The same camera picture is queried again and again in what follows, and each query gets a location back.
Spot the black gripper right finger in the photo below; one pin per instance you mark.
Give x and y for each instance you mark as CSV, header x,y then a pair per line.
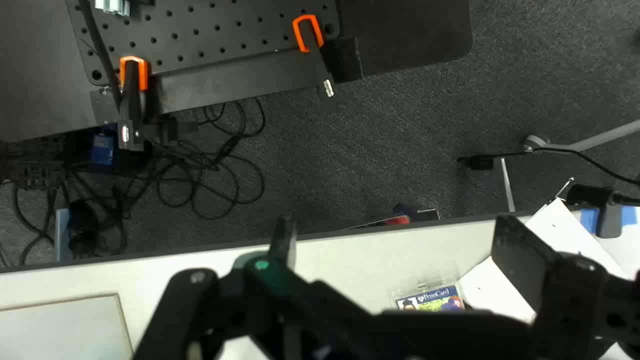
x,y
523,263

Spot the white paper sheets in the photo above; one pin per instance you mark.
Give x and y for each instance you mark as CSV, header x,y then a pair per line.
x,y
566,231

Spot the small blue box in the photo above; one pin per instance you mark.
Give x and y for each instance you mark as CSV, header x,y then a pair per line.
x,y
102,149

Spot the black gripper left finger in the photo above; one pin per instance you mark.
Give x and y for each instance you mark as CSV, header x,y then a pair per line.
x,y
283,251

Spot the small colourful card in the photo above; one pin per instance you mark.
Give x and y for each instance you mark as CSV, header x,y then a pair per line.
x,y
430,298

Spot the metal tripod stand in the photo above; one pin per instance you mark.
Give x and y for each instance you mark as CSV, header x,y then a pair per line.
x,y
493,160

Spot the black pegboard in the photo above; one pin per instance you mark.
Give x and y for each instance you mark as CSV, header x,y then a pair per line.
x,y
200,33

